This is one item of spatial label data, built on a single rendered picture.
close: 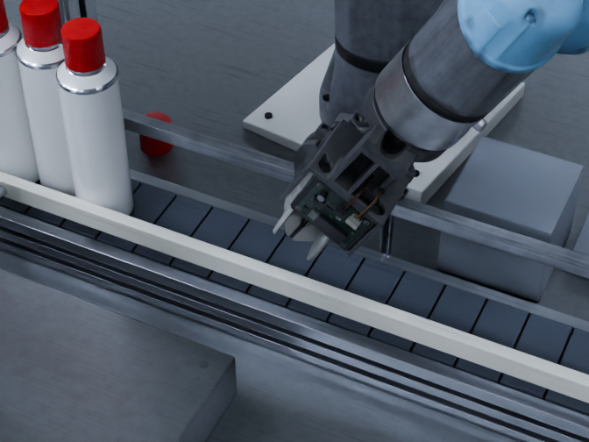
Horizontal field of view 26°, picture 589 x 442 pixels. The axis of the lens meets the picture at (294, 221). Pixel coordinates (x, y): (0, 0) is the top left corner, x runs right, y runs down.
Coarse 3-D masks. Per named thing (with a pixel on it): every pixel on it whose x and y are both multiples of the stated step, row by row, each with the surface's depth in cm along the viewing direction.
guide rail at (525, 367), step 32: (32, 192) 115; (96, 224) 114; (128, 224) 112; (192, 256) 110; (224, 256) 109; (288, 288) 107; (320, 288) 106; (384, 320) 105; (416, 320) 104; (448, 352) 104; (480, 352) 102; (512, 352) 101; (544, 384) 101; (576, 384) 99
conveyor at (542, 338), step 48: (144, 192) 120; (240, 240) 115; (288, 240) 115; (240, 288) 111; (384, 288) 111; (432, 288) 111; (384, 336) 107; (480, 336) 107; (528, 336) 107; (576, 336) 107; (528, 384) 103
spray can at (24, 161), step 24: (0, 0) 107; (0, 24) 108; (0, 48) 109; (0, 72) 110; (0, 96) 112; (24, 96) 114; (0, 120) 114; (24, 120) 115; (0, 144) 116; (24, 144) 116; (0, 168) 118; (24, 168) 118
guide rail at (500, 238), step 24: (144, 120) 115; (192, 144) 113; (216, 144) 112; (264, 168) 111; (288, 168) 110; (408, 216) 107; (432, 216) 106; (456, 216) 106; (480, 240) 105; (504, 240) 104; (528, 240) 104; (552, 264) 103; (576, 264) 102
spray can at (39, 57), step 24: (24, 0) 107; (48, 0) 107; (24, 24) 107; (48, 24) 106; (24, 48) 108; (48, 48) 108; (24, 72) 109; (48, 72) 108; (48, 96) 110; (48, 120) 112; (48, 144) 114; (48, 168) 116; (72, 192) 118
